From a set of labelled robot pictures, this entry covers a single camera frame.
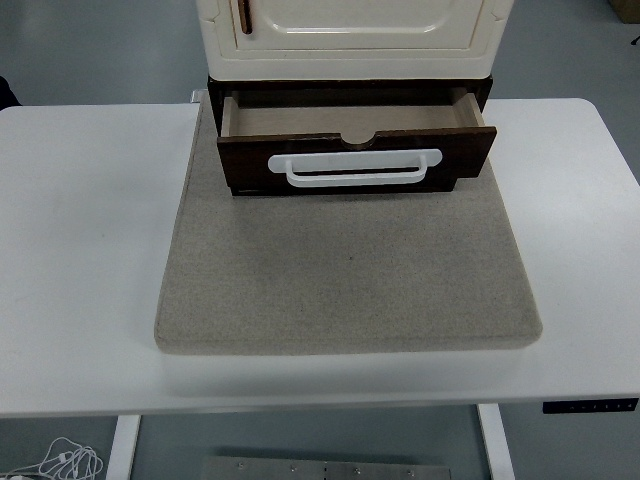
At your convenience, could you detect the white drawer handle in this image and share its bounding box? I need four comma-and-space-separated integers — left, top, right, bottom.
267, 147, 444, 189

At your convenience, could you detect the dark wooden drawer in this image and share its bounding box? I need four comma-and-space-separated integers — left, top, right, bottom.
216, 87, 498, 196

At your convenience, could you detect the dark wooden drawer case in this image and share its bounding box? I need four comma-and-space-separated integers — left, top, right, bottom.
206, 73, 495, 197

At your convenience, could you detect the cream plastic cabinet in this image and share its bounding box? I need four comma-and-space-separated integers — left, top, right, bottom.
197, 0, 516, 83

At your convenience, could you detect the beige fabric mat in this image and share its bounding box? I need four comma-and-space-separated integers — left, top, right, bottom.
152, 92, 544, 356

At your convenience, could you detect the white table leg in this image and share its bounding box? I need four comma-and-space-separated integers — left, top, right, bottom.
104, 414, 144, 480
475, 403, 516, 480

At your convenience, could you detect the black table control panel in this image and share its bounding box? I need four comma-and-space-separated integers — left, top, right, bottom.
542, 397, 640, 415

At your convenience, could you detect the cardboard box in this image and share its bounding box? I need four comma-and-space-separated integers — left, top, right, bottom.
607, 0, 640, 24

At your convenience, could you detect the brown cabinet door handle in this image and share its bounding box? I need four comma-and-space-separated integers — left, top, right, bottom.
235, 0, 255, 35

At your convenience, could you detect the white cable bundle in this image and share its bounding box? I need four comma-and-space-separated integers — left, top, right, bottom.
0, 436, 105, 480

